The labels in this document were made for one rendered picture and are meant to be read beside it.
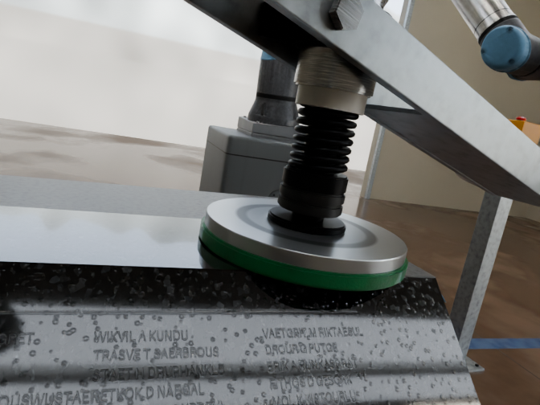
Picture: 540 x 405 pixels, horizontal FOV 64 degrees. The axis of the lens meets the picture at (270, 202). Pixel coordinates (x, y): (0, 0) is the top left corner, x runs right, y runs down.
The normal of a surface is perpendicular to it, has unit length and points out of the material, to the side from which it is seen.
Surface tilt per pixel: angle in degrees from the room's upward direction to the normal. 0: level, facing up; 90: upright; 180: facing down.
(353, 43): 90
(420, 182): 90
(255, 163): 90
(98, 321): 45
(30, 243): 0
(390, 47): 90
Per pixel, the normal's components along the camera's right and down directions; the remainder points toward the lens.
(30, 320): 0.37, -0.51
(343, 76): 0.06, 0.22
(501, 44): -0.76, 0.12
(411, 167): 0.30, 0.25
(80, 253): 0.18, -0.96
